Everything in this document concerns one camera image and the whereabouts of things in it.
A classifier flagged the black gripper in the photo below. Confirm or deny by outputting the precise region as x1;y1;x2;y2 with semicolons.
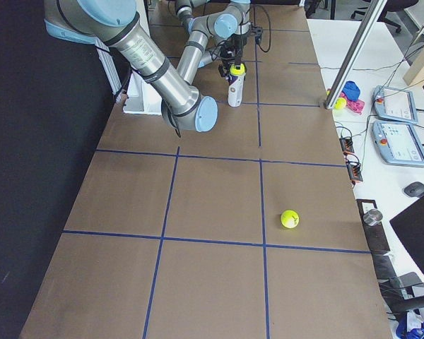
232;32;249;53
218;44;242;77

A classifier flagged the yellow Wilson tennis ball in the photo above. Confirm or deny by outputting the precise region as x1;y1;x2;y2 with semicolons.
230;63;246;76

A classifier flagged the clear tennis ball can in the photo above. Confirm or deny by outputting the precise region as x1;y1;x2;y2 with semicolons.
228;70;246;107

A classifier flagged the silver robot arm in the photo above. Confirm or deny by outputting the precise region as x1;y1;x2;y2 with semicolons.
175;1;241;85
44;1;250;132

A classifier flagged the yellow tennis ball on desk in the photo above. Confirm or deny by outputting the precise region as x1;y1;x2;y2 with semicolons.
334;97;347;110

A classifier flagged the black power strip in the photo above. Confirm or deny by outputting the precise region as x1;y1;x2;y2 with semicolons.
346;160;363;184
339;136;354;155

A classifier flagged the upper teach pendant tablet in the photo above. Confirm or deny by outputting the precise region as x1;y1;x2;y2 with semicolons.
372;85;418;124

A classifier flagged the teach pendant tablet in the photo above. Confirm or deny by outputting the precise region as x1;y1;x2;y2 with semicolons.
372;120;424;167
372;85;418;124

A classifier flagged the lower teach pendant tablet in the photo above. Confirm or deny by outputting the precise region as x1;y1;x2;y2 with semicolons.
372;120;424;167

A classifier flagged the metal cup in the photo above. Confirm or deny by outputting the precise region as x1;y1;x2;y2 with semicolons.
363;208;383;227

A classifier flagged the black computer mouse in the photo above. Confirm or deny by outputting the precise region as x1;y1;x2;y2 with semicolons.
403;182;424;198

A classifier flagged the black monitor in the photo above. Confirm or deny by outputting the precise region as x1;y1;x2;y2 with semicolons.
390;196;424;275

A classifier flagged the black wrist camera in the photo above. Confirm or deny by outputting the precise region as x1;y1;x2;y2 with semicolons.
250;25;264;45

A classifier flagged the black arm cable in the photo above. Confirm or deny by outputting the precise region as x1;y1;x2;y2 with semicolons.
249;3;272;54

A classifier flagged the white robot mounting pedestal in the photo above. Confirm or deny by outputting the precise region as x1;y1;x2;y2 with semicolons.
123;71;162;116

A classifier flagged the aluminium frame post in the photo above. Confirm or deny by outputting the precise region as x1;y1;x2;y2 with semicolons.
323;0;387;109

